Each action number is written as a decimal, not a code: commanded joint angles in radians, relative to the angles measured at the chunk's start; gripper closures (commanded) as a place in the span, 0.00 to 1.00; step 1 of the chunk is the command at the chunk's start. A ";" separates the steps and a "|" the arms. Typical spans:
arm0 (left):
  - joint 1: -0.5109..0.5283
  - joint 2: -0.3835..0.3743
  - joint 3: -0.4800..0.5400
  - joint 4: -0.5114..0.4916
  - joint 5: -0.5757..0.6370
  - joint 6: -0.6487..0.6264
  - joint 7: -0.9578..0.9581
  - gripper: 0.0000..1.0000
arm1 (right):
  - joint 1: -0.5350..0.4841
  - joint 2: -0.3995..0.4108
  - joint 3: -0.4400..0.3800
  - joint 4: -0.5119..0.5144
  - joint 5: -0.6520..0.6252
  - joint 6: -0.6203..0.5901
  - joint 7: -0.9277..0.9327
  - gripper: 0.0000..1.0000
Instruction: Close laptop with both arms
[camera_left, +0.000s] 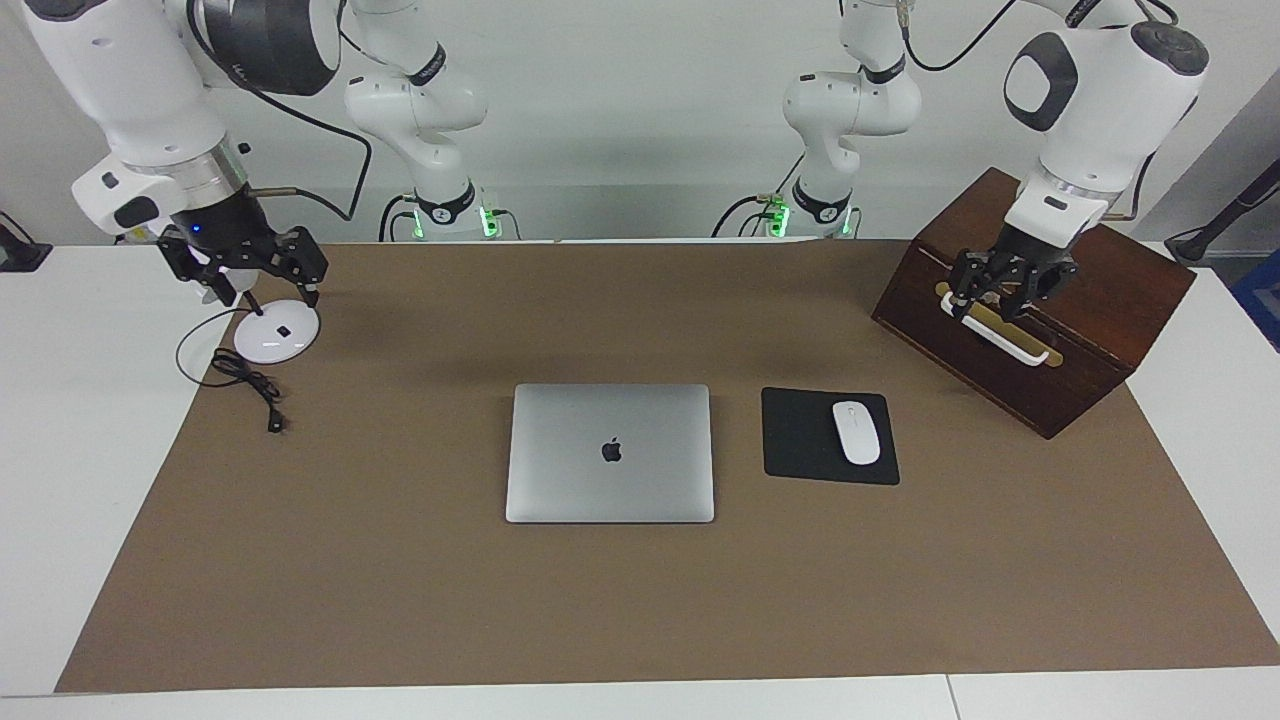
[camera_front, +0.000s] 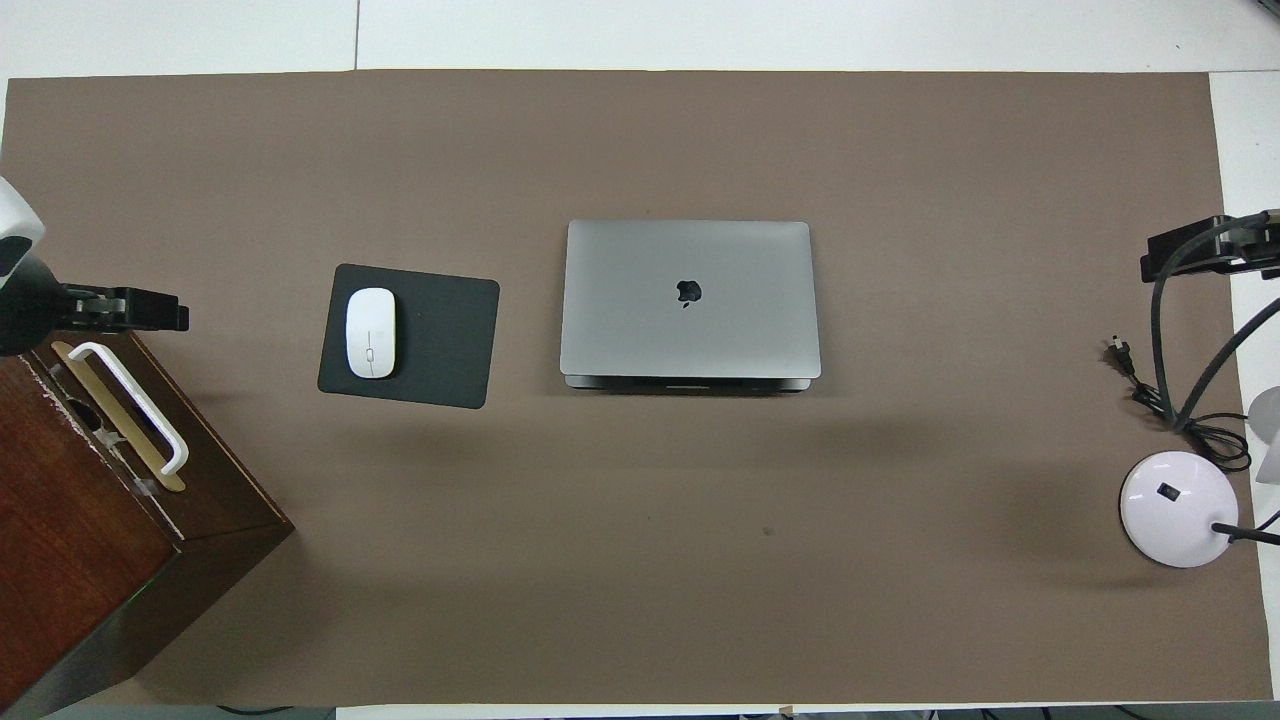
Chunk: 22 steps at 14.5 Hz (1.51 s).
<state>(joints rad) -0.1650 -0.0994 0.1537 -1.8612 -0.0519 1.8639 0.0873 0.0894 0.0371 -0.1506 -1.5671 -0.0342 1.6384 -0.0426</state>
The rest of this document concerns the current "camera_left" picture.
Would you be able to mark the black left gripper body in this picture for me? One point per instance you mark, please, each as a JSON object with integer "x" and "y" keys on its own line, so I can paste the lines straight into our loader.
{"x": 1030, "y": 255}

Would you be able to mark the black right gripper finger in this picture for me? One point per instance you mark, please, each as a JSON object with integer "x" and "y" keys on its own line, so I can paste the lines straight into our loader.
{"x": 195, "y": 262}
{"x": 305, "y": 260}

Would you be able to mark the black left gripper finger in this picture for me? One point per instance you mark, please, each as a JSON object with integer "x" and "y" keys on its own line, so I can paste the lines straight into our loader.
{"x": 970, "y": 275}
{"x": 1025, "y": 295}

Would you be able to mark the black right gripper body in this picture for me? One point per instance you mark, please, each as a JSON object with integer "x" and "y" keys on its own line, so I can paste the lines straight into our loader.
{"x": 220, "y": 225}

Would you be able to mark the grey laptop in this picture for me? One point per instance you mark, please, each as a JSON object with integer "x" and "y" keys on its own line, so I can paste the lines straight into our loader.
{"x": 640, "y": 490}

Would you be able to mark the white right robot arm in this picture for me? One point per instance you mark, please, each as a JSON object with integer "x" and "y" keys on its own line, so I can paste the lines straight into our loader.
{"x": 130, "y": 80}

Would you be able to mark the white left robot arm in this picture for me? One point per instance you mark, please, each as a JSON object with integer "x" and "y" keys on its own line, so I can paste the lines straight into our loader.
{"x": 1100, "y": 90}

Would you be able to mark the white desk lamp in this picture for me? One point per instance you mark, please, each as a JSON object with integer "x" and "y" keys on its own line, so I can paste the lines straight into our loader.
{"x": 275, "y": 340}

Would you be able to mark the dark brown wooden box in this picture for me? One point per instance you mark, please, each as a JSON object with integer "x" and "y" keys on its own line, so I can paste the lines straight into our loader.
{"x": 1120, "y": 300}

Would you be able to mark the white computer mouse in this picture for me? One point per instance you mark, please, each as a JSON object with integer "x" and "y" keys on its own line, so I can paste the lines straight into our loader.
{"x": 856, "y": 435}

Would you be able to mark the black stand leg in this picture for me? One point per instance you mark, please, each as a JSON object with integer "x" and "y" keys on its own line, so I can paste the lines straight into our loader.
{"x": 1230, "y": 215}

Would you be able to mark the blue crate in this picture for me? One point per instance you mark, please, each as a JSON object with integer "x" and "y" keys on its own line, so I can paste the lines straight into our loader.
{"x": 1262, "y": 300}

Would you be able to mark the black mouse pad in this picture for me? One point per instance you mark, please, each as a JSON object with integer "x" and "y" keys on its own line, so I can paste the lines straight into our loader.
{"x": 800, "y": 440}

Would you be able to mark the brown table mat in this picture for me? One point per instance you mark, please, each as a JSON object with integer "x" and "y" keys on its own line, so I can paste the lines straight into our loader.
{"x": 400, "y": 600}

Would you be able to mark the black clamp mount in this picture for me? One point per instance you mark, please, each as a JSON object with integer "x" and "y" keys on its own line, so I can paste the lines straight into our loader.
{"x": 20, "y": 255}

